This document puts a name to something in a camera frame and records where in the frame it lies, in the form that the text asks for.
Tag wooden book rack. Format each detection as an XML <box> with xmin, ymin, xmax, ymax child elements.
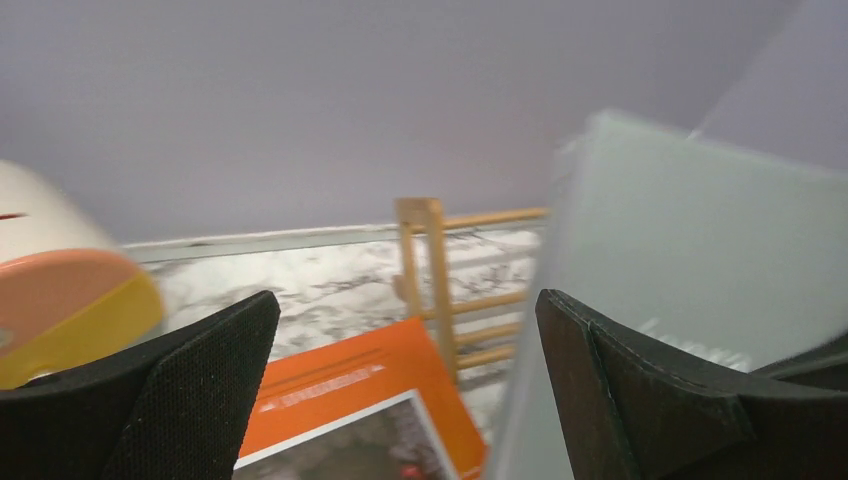
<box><xmin>394</xmin><ymin>197</ymin><xmax>548</xmax><ymax>381</ymax></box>

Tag grey ianra book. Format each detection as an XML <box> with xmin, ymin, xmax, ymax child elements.
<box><xmin>484</xmin><ymin>111</ymin><xmax>847</xmax><ymax>479</ymax></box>

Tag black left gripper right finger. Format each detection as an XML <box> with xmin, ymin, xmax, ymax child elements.
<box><xmin>535</xmin><ymin>289</ymin><xmax>847</xmax><ymax>479</ymax></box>

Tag orange Good Morning book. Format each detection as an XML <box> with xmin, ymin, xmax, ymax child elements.
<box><xmin>232</xmin><ymin>318</ymin><xmax>486</xmax><ymax>479</ymax></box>

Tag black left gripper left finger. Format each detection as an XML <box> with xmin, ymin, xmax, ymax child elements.
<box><xmin>1</xmin><ymin>291</ymin><xmax>280</xmax><ymax>479</ymax></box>

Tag cream orange cylinder container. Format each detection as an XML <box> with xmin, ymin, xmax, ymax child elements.
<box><xmin>1</xmin><ymin>160</ymin><xmax>165</xmax><ymax>389</ymax></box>

